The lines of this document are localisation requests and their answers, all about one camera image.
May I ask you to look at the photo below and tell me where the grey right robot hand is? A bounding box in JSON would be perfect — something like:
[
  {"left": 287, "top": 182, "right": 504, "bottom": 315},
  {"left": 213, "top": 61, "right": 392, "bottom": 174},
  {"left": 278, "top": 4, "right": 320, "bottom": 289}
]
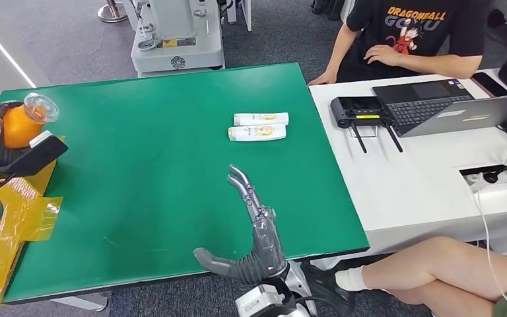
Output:
[{"left": 193, "top": 164, "right": 288, "bottom": 285}]

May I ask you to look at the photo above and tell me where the person with crossed legs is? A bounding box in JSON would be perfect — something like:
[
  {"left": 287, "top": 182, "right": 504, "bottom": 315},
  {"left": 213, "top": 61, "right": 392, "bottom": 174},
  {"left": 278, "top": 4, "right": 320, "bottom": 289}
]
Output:
[{"left": 299, "top": 236, "right": 507, "bottom": 317}]

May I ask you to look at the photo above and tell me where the metal stanchion base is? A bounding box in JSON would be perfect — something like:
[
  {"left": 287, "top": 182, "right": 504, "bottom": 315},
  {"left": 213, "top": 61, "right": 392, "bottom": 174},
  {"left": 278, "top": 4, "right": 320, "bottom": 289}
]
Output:
[{"left": 97, "top": 0, "right": 128, "bottom": 24}]

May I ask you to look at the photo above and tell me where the black remote controller with antennas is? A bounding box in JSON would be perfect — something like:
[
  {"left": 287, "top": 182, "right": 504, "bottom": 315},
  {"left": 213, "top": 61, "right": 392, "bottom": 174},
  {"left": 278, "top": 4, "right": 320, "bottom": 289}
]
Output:
[{"left": 329, "top": 96, "right": 404, "bottom": 154}]

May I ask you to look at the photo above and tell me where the white cosmetic tube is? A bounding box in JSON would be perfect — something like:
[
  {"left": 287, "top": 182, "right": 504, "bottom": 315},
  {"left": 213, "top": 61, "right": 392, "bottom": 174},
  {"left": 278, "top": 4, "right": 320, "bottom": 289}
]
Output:
[
  {"left": 234, "top": 112, "right": 290, "bottom": 126},
  {"left": 228, "top": 123, "right": 288, "bottom": 142}
]

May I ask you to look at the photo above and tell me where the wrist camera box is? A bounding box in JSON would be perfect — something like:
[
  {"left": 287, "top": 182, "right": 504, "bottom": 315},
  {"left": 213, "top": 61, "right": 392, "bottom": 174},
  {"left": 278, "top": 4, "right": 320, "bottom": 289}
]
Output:
[
  {"left": 0, "top": 130, "right": 69, "bottom": 180},
  {"left": 235, "top": 284, "right": 296, "bottom": 317}
]

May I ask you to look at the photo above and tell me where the black smartphone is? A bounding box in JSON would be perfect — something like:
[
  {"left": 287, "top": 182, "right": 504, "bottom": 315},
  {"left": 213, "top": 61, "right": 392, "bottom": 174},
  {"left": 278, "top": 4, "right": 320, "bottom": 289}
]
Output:
[{"left": 471, "top": 72, "right": 507, "bottom": 98}]

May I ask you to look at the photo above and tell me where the grey laptop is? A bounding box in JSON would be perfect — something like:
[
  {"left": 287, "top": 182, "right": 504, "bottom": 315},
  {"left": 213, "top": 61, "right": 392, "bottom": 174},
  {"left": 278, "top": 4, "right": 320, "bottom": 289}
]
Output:
[{"left": 372, "top": 79, "right": 507, "bottom": 138}]

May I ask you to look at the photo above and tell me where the yellow taped cardboard box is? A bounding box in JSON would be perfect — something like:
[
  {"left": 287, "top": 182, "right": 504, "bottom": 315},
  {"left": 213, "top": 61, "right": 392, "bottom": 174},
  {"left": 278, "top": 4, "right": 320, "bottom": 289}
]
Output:
[{"left": 0, "top": 135, "right": 64, "bottom": 309}]

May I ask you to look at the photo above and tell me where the white cable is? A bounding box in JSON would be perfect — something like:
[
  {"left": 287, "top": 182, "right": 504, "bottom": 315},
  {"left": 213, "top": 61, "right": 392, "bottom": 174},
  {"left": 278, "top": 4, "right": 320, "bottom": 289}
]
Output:
[{"left": 472, "top": 174, "right": 507, "bottom": 317}]

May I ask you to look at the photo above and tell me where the orange bottle with clear cap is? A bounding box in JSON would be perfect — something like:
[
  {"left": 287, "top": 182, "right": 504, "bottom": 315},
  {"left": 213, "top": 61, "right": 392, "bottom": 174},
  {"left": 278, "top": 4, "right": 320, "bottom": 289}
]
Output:
[{"left": 1, "top": 92, "right": 60, "bottom": 150}]

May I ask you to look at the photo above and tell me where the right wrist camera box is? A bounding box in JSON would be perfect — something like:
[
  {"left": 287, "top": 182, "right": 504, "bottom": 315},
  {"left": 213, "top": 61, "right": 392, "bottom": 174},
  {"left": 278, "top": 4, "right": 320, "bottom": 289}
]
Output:
[{"left": 235, "top": 284, "right": 296, "bottom": 317}]

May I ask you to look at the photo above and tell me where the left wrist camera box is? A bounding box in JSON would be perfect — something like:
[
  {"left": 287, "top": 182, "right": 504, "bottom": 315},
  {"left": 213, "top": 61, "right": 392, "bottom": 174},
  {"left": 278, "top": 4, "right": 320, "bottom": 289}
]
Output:
[{"left": 0, "top": 130, "right": 69, "bottom": 180}]

